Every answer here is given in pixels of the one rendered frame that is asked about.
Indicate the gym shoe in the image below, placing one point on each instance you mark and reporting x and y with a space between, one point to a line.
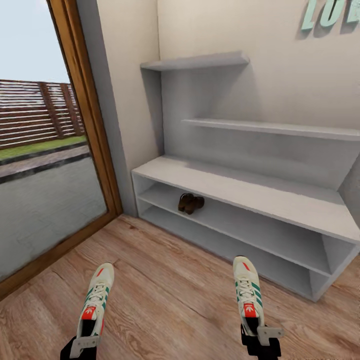
248 295
91 321

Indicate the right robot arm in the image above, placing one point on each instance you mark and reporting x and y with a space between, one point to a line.
266 345

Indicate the door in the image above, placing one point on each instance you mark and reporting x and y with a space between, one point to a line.
57 182

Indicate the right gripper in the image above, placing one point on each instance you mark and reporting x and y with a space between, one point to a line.
254 347

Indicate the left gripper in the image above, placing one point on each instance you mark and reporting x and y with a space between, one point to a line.
87 354

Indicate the sandal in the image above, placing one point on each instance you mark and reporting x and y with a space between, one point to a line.
195 202
184 201

